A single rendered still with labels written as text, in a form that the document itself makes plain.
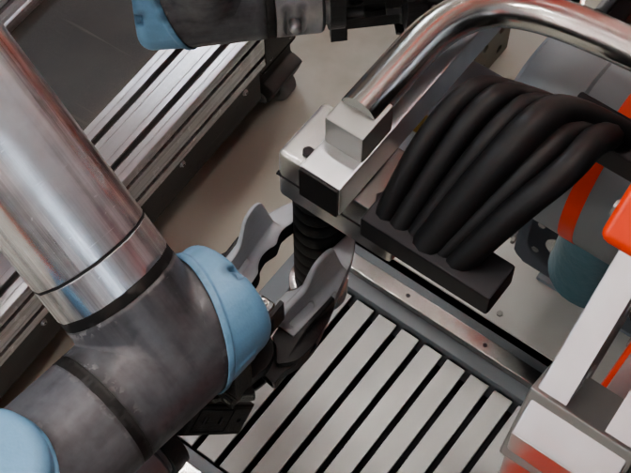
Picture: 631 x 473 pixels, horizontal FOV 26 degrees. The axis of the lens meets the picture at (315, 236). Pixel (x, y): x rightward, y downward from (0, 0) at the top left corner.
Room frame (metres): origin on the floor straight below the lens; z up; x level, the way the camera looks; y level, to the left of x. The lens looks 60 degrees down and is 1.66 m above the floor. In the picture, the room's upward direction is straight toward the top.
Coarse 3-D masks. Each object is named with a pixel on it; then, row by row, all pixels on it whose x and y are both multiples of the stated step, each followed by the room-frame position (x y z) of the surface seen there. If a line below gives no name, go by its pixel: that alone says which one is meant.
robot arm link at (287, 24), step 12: (276, 0) 0.70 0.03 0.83; (288, 0) 0.70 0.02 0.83; (300, 0) 0.70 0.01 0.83; (312, 0) 0.70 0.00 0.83; (324, 0) 0.70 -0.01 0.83; (276, 12) 0.69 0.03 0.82; (288, 12) 0.69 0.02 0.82; (300, 12) 0.69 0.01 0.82; (312, 12) 0.69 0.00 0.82; (324, 12) 0.70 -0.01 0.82; (276, 24) 0.72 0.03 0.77; (288, 24) 0.69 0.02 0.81; (300, 24) 0.69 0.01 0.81; (312, 24) 0.69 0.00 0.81; (324, 24) 0.69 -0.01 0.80; (276, 36) 0.70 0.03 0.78; (288, 36) 0.69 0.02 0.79
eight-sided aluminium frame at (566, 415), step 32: (608, 288) 0.34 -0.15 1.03; (608, 320) 0.32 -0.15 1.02; (576, 352) 0.31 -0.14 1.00; (544, 384) 0.30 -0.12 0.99; (576, 384) 0.30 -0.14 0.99; (608, 384) 0.47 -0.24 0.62; (544, 416) 0.29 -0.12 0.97; (576, 416) 0.28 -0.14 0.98; (608, 416) 0.29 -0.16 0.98; (512, 448) 0.28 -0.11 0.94; (544, 448) 0.27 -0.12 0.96; (576, 448) 0.27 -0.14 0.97; (608, 448) 0.27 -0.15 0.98
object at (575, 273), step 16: (560, 240) 0.65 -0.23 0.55; (560, 256) 0.64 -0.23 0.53; (576, 256) 0.62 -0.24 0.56; (592, 256) 0.61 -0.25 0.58; (560, 272) 0.63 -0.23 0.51; (576, 272) 0.62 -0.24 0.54; (592, 272) 0.61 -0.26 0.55; (560, 288) 0.62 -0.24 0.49; (576, 288) 0.61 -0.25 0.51; (592, 288) 0.61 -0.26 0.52; (576, 304) 0.61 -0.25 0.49
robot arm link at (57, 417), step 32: (32, 384) 0.31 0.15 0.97; (64, 384) 0.30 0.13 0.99; (0, 416) 0.27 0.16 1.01; (32, 416) 0.28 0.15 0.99; (64, 416) 0.28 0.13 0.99; (96, 416) 0.28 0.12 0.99; (0, 448) 0.26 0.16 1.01; (32, 448) 0.26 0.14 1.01; (64, 448) 0.27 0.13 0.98; (96, 448) 0.27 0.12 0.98; (128, 448) 0.27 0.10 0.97
